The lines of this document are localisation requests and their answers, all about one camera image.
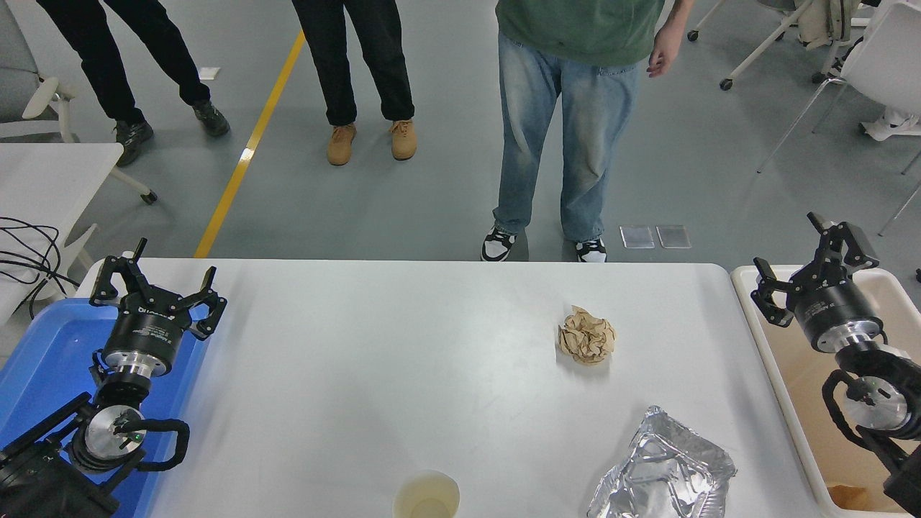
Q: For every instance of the white chair with casters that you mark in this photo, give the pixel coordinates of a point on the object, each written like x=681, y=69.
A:
x=820, y=21

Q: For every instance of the white paper scrap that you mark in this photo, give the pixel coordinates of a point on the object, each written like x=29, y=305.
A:
x=209, y=73

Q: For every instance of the brown scrap in bin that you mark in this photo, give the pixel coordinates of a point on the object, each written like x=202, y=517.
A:
x=849, y=498

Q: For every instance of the large pale plastic bin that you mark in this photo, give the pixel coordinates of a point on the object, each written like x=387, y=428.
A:
x=791, y=367

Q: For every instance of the blue plastic tray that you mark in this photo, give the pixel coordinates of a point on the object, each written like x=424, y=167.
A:
x=43, y=345

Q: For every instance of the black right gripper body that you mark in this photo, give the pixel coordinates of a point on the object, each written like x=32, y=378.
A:
x=835, y=306

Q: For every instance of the white paper cup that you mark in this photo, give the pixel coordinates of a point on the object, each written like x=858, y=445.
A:
x=426, y=498

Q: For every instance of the white side table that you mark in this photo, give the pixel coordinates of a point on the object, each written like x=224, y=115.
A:
x=43, y=180

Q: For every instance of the crumpled tan paper ball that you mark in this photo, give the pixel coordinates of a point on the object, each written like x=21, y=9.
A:
x=586, y=337

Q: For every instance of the white plastic chair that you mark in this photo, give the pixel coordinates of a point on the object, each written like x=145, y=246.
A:
x=885, y=65

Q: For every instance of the grey office chair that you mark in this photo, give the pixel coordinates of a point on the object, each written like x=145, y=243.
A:
x=43, y=97

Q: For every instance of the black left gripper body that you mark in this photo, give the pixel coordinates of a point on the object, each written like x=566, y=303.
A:
x=144, y=334

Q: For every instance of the person's hand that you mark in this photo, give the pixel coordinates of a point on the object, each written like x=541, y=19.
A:
x=663, y=52

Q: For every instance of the clear floor plate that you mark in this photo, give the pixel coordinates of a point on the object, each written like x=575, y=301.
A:
x=637, y=237
x=673, y=237

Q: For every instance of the silver foil tray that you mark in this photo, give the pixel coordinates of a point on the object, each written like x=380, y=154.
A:
x=662, y=467

